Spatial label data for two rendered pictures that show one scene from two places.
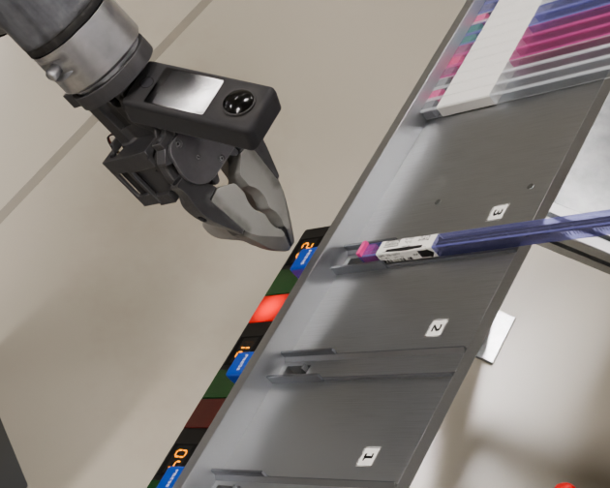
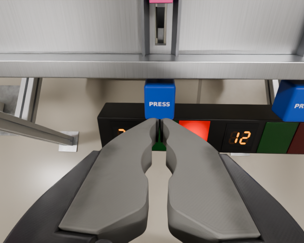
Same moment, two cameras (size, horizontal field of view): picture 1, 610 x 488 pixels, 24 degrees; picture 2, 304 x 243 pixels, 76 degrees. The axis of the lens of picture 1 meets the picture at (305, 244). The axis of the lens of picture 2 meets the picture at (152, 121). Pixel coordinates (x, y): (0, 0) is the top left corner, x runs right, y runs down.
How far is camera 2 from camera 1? 1.05 m
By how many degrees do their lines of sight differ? 39
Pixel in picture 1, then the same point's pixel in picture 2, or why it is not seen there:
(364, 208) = (87, 56)
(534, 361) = (73, 120)
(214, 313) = not seen: hidden behind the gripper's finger
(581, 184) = not seen: hidden behind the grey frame
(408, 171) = (22, 32)
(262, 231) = (189, 134)
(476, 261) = not seen: outside the picture
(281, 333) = (293, 59)
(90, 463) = (160, 235)
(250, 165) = (108, 198)
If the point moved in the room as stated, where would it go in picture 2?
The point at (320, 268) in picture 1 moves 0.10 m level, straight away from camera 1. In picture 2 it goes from (189, 59) to (47, 120)
